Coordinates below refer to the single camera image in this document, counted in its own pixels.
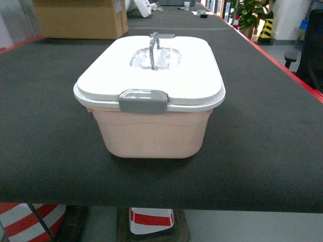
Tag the yellow black striped bollard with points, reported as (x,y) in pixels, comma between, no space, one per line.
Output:
(265,35)

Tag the brown cardboard box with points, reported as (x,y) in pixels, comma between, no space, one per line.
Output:
(82,19)

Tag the right red white cone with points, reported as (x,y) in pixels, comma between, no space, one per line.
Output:
(151,224)

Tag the red metal table frame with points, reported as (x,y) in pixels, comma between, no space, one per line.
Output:
(277,60)

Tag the left red white cone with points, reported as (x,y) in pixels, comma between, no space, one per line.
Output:
(42,222)

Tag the white box lid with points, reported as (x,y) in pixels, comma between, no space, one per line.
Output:
(135,72)

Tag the potted green plant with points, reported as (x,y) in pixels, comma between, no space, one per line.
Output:
(250,12)

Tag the red white cone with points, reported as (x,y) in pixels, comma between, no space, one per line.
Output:
(151,224)
(42,222)

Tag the black office chair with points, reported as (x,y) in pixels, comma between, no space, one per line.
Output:
(310,66)

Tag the pink plastic storage box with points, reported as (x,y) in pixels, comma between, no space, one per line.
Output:
(137,135)

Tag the white paper cup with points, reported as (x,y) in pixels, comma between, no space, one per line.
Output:
(186,6)

